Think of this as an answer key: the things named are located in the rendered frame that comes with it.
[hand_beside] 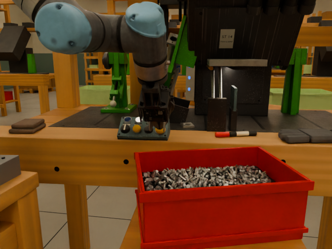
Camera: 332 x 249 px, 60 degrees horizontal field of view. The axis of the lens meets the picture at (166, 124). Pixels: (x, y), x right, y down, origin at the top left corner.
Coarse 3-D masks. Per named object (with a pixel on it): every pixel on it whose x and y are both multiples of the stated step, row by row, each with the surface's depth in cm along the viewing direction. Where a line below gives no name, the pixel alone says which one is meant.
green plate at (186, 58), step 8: (184, 16) 96; (184, 24) 97; (184, 32) 98; (184, 40) 99; (176, 48) 99; (184, 48) 100; (176, 56) 101; (184, 56) 100; (192, 56) 100; (184, 64) 101; (192, 64) 101
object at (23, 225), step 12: (36, 192) 74; (12, 204) 69; (24, 204) 70; (36, 204) 75; (0, 216) 70; (12, 216) 69; (24, 216) 70; (36, 216) 75; (0, 228) 67; (12, 228) 69; (24, 228) 71; (36, 228) 75; (0, 240) 65; (12, 240) 69; (24, 240) 71; (36, 240) 75
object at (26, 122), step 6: (24, 120) 97; (30, 120) 97; (36, 120) 97; (42, 120) 98; (12, 126) 91; (18, 126) 91; (24, 126) 91; (30, 126) 91; (36, 126) 93; (42, 126) 97; (12, 132) 91; (18, 132) 91; (24, 132) 91; (30, 132) 91
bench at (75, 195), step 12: (60, 108) 147; (72, 108) 147; (84, 108) 147; (48, 120) 120; (60, 120) 120; (72, 192) 158; (84, 192) 165; (72, 204) 160; (84, 204) 165; (324, 204) 152; (72, 216) 162; (84, 216) 165; (324, 216) 152; (72, 228) 164; (84, 228) 166; (324, 228) 152; (72, 240) 166; (84, 240) 166; (324, 240) 151
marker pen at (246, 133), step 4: (216, 132) 86; (220, 132) 87; (224, 132) 87; (228, 132) 87; (232, 132) 87; (236, 132) 87; (240, 132) 87; (244, 132) 88; (248, 132) 88; (252, 132) 88; (256, 132) 88; (216, 136) 86; (220, 136) 87; (224, 136) 87; (228, 136) 87
